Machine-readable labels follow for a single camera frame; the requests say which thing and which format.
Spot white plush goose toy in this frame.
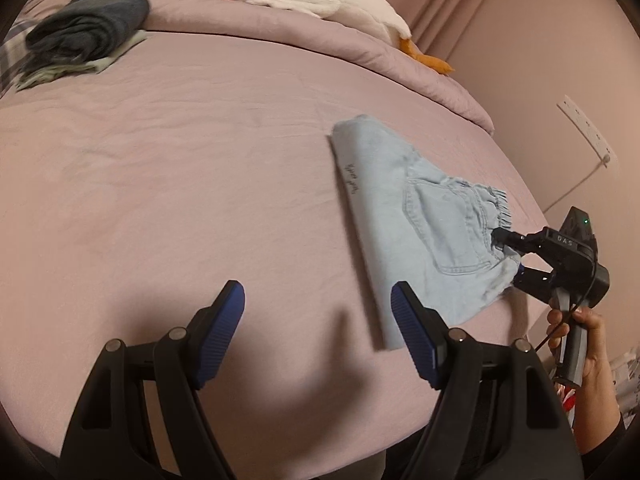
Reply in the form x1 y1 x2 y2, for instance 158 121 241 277
236 0 454 75

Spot person's right hand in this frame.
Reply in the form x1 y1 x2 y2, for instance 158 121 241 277
546 307 608 388

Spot pink quilted duvet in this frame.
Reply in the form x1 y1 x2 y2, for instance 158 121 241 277
18 0 495 133

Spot white wall power strip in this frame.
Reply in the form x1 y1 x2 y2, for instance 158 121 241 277
556 96 617 168

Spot folded pale green garment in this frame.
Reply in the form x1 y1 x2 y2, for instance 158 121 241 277
14 29 149 92

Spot pink curtain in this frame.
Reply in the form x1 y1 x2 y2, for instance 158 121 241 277
372 0 536 64

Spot person's right forearm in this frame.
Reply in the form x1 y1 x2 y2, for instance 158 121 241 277
574 358 620 454

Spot light blue denim pants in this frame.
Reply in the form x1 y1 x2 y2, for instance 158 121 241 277
330 115 521 350

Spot plaid pillow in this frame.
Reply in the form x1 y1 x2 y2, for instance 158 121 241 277
0 18 37 96

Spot folded dark denim garment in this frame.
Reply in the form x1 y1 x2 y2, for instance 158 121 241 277
25 0 150 73

